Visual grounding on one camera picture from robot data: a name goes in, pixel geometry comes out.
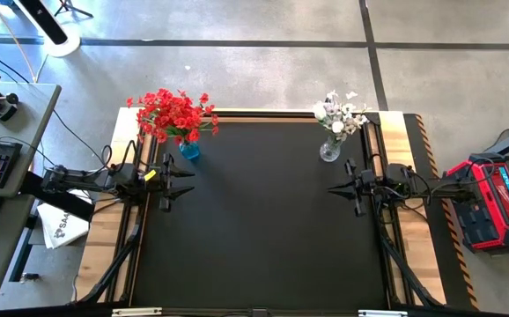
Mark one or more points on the white floor stand base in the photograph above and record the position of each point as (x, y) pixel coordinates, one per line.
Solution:
(65, 44)

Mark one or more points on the black table mat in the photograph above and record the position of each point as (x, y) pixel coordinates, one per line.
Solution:
(254, 246)

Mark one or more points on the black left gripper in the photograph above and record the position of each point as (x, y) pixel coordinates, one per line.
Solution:
(153, 182)

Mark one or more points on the black desk support bar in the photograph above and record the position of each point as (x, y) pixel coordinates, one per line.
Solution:
(56, 204)

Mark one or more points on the hazard striped black platform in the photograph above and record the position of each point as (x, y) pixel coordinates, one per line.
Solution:
(457, 273)

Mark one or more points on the yellow tape tag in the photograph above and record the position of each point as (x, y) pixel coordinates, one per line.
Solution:
(150, 175)

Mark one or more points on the red and black tool box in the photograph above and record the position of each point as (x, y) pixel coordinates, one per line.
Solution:
(492, 207)

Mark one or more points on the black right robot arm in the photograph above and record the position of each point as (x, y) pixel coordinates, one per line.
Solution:
(448, 193)

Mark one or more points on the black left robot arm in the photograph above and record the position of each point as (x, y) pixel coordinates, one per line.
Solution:
(83, 180)

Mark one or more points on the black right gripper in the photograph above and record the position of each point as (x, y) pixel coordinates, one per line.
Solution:
(366, 182)

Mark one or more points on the white paper sheet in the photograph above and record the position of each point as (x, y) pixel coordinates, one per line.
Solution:
(61, 224)

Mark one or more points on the black tripod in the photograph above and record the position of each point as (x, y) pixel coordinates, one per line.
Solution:
(67, 6)

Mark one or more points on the clear glass vase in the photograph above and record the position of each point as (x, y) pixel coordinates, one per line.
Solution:
(328, 153)

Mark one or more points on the blue glass vase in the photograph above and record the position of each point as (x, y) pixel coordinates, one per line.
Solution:
(189, 150)

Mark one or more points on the silver metal bracket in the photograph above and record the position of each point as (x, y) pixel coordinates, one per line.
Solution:
(135, 311)
(382, 313)

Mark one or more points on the black aluminium table frame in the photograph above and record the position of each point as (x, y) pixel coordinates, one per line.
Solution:
(113, 267)

